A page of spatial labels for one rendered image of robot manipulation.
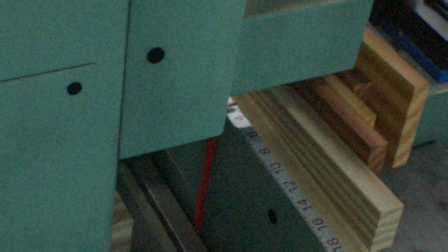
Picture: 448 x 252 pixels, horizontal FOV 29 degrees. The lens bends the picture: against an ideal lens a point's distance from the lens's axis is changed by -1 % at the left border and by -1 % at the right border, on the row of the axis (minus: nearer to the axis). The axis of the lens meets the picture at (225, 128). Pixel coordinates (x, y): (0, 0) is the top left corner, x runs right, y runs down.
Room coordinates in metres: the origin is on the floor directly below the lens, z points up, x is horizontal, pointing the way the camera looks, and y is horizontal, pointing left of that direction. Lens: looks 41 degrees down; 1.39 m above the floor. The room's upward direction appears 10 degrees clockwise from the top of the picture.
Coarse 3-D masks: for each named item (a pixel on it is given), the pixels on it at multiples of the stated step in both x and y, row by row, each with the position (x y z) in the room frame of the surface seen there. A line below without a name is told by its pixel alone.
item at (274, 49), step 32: (256, 0) 0.51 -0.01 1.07; (288, 0) 0.52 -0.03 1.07; (320, 0) 0.53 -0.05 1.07; (352, 0) 0.54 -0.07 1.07; (256, 32) 0.49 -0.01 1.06; (288, 32) 0.51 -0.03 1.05; (320, 32) 0.53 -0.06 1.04; (352, 32) 0.54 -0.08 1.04; (256, 64) 0.50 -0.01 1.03; (288, 64) 0.51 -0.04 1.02; (320, 64) 0.53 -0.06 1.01; (352, 64) 0.55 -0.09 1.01
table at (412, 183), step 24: (192, 144) 0.56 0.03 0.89; (432, 144) 0.60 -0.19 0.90; (192, 168) 0.55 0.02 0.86; (216, 168) 0.52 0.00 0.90; (384, 168) 0.56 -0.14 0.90; (408, 168) 0.56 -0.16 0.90; (432, 168) 0.57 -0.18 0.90; (216, 192) 0.51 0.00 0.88; (408, 192) 0.53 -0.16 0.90; (432, 192) 0.54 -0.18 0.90; (216, 216) 0.51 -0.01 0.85; (240, 216) 0.48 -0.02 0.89; (408, 216) 0.50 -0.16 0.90; (432, 216) 0.51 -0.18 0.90; (240, 240) 0.48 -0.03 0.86; (264, 240) 0.45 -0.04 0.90; (408, 240) 0.48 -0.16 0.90; (432, 240) 0.48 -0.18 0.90
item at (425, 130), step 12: (384, 36) 0.67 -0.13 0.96; (408, 60) 0.64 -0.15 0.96; (420, 72) 0.62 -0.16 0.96; (432, 84) 0.61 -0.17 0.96; (444, 84) 0.61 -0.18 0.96; (432, 96) 0.59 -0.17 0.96; (444, 96) 0.60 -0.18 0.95; (432, 108) 0.60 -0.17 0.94; (444, 108) 0.60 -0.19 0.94; (420, 120) 0.59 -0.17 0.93; (432, 120) 0.60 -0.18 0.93; (444, 120) 0.61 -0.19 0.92; (420, 132) 0.59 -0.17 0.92; (432, 132) 0.60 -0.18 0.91; (444, 132) 0.61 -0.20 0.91; (444, 144) 0.62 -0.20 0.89
